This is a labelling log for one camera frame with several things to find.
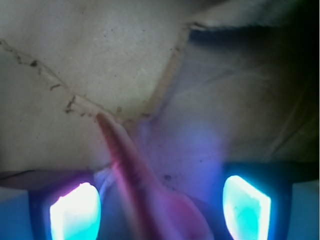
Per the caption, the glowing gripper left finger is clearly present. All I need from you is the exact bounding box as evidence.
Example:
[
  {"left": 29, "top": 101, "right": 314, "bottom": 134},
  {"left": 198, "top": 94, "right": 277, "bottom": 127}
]
[{"left": 28, "top": 172, "right": 102, "bottom": 240}]

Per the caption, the brown paper bag tray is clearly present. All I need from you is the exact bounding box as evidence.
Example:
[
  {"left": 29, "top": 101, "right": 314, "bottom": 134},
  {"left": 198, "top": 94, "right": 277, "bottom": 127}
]
[{"left": 0, "top": 0, "right": 319, "bottom": 195}]

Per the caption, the brown spiral sea shell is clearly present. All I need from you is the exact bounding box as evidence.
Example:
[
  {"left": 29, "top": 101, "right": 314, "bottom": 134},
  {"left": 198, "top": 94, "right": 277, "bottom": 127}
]
[{"left": 96, "top": 113, "right": 215, "bottom": 240}]

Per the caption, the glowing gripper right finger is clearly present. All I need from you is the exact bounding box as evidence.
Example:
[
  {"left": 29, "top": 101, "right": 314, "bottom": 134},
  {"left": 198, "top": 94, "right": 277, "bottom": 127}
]
[{"left": 221, "top": 162, "right": 292, "bottom": 240}]

